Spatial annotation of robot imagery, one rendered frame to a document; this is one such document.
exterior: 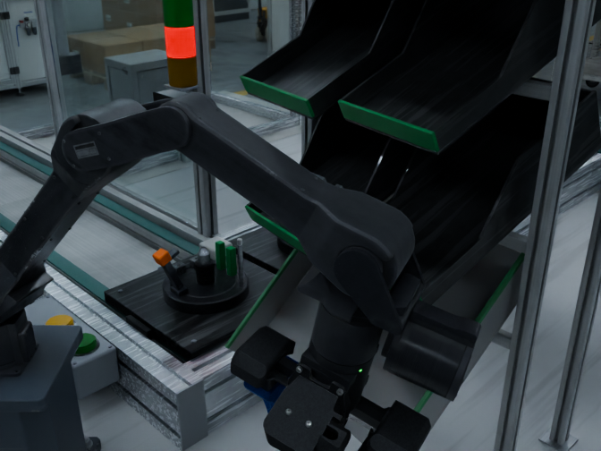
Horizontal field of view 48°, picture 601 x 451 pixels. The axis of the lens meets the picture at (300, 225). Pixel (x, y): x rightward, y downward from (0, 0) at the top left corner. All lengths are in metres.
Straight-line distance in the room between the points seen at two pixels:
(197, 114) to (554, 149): 0.34
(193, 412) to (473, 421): 0.41
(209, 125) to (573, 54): 0.33
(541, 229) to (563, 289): 0.73
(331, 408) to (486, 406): 0.53
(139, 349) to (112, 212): 0.55
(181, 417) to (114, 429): 0.13
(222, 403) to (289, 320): 0.17
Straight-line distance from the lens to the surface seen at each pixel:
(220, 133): 0.54
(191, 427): 0.98
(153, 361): 1.00
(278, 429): 0.58
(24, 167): 1.90
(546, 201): 0.70
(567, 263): 1.54
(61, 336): 0.90
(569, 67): 0.66
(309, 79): 0.76
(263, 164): 0.53
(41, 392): 0.81
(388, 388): 0.81
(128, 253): 1.39
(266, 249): 1.25
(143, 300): 1.12
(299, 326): 0.89
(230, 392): 1.01
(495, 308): 0.75
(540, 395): 1.14
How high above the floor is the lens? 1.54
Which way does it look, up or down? 25 degrees down
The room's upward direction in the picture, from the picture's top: straight up
